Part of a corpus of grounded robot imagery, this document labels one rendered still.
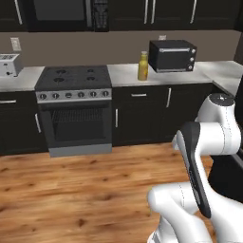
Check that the white wall outlet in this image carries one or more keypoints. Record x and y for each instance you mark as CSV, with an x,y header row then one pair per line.
x,y
15,44
162,37

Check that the dark lower cupboards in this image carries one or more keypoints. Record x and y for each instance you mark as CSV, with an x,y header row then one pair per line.
x,y
19,126
142,117

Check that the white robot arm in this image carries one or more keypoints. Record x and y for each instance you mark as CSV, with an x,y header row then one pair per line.
x,y
218,133

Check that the silver toaster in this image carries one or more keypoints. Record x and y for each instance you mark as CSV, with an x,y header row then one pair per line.
x,y
9,65

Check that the dark cupboards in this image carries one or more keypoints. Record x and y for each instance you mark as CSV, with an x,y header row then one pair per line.
x,y
142,117
177,14
19,126
9,14

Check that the black microwave oven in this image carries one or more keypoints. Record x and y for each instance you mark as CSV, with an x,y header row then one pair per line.
x,y
60,12

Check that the yellow juice bottle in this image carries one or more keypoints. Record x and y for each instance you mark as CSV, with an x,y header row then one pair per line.
x,y
143,68

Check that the dark upper cupboards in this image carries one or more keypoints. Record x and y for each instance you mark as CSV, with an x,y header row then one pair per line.
x,y
177,14
9,14

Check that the black and silver stove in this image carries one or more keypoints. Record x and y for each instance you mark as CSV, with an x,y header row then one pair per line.
x,y
76,120

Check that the black toaster oven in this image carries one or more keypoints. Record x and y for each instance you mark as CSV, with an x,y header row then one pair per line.
x,y
172,57

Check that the dark counter cabinet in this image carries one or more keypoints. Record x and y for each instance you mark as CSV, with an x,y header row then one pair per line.
x,y
226,177

